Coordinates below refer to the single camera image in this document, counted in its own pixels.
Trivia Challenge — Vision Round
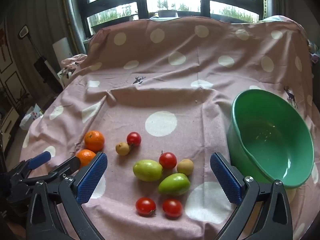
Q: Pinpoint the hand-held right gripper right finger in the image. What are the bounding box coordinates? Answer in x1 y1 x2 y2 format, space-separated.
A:
210 152 293 240

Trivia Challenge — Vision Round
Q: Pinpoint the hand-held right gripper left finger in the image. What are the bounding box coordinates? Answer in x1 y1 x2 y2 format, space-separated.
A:
26 152 108 240

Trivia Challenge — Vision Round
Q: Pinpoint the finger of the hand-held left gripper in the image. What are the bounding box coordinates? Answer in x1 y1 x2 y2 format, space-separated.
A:
7 151 52 180
24 156 81 183

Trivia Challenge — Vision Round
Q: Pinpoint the orange mandarin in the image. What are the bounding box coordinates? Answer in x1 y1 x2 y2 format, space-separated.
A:
84 130 105 152
76 149 97 168

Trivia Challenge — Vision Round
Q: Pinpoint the elongated green fruit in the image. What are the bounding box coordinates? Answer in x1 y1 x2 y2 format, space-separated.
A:
158 173 190 196

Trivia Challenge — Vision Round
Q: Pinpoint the round green fruit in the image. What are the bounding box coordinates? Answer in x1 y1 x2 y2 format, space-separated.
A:
133 159 163 182

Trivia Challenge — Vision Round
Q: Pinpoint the red cherry tomato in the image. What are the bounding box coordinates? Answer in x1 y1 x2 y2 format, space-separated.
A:
159 151 177 170
126 132 142 147
135 197 157 217
162 198 183 218

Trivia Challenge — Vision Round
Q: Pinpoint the green plastic bowl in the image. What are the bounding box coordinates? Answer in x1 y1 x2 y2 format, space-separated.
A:
226 89 315 189

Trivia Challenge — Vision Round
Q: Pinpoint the small brown longan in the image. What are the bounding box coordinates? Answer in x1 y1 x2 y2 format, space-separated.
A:
115 142 131 156
177 158 194 176

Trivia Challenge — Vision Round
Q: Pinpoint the white patterned bag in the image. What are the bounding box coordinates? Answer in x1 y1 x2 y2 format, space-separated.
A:
20 104 44 130

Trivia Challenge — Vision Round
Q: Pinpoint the pile of pale clothes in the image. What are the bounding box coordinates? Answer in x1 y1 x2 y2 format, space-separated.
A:
59 54 88 81

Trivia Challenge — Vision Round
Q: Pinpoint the white cylindrical appliance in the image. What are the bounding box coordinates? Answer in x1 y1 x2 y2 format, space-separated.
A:
52 37 73 61

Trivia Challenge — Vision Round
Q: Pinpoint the pink polka-dot blanket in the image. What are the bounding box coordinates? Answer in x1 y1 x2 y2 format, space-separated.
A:
20 17 320 240

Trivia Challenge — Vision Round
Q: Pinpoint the bundle of colourful clothes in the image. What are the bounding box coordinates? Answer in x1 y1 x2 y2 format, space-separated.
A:
307 40 320 64

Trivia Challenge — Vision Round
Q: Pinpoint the dark plant pot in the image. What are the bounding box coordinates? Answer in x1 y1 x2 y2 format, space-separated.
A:
157 9 177 18

